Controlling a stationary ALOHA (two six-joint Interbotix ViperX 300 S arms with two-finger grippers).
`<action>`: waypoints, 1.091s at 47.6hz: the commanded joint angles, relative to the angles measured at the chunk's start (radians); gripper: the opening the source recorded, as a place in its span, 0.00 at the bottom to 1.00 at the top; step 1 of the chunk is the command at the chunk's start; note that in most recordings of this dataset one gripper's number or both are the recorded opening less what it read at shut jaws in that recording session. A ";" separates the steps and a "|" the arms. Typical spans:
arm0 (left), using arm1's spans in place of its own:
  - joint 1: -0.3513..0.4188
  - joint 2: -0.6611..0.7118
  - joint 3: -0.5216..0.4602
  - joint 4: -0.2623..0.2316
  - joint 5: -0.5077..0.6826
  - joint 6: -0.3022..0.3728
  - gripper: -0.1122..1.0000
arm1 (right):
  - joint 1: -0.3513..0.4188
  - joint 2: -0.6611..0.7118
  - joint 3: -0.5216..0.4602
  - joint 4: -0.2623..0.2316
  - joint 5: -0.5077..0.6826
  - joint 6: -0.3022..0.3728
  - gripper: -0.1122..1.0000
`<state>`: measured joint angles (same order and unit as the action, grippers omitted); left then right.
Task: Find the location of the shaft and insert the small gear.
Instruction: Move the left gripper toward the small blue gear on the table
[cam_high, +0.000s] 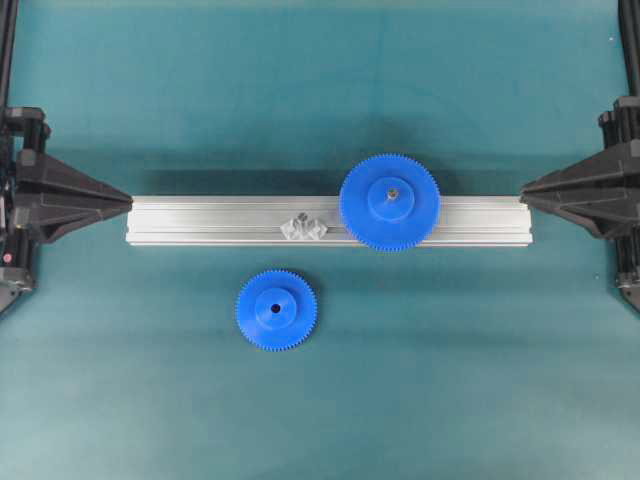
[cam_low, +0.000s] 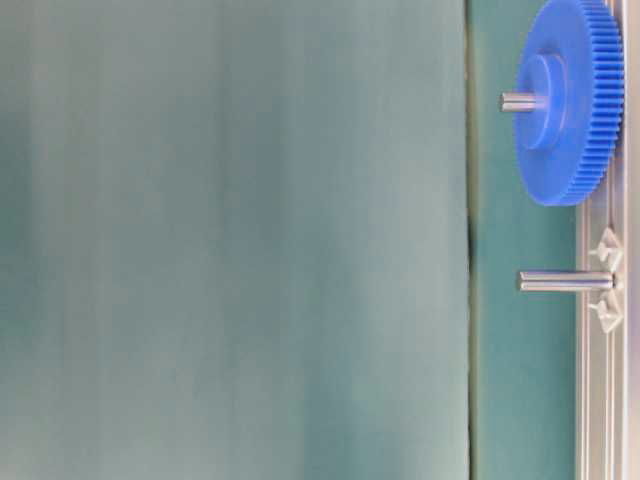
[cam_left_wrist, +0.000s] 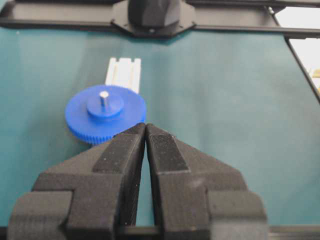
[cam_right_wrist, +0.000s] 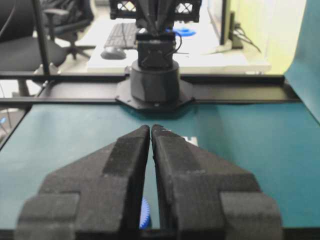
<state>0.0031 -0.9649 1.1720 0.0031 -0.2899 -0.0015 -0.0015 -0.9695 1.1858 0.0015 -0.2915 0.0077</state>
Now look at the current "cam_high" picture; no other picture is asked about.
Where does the right black frame post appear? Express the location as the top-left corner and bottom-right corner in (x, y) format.
(618, 0), (639, 96)

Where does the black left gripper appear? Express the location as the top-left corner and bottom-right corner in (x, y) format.
(1, 108), (133, 290)

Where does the small blue plastic gear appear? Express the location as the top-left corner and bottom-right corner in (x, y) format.
(235, 269), (318, 352)

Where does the black frame post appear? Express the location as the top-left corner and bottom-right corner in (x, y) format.
(618, 0), (639, 96)
(0, 0), (19, 109)

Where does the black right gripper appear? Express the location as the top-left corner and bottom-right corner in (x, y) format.
(519, 96), (640, 301)

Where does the small steel shaft with bracket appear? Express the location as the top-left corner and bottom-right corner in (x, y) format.
(280, 212), (328, 242)

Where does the silver aluminium extrusion rail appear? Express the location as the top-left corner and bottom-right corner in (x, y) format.
(125, 196), (533, 247)

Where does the large blue plastic gear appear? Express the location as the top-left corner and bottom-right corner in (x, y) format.
(339, 153), (441, 252)

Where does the left black frame post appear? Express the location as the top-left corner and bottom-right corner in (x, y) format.
(0, 0), (19, 109)

